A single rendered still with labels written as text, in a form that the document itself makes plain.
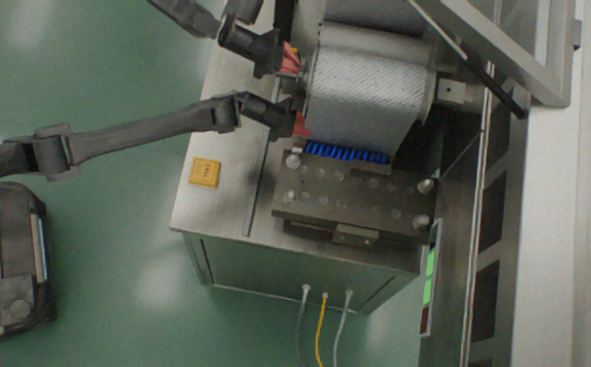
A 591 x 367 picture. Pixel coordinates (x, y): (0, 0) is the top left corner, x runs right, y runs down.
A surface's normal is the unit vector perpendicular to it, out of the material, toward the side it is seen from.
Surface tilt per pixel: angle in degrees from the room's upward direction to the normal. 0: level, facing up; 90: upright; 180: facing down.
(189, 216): 0
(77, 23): 0
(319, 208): 0
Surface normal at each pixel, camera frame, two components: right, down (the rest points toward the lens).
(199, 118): 0.48, 0.22
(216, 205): 0.06, -0.32
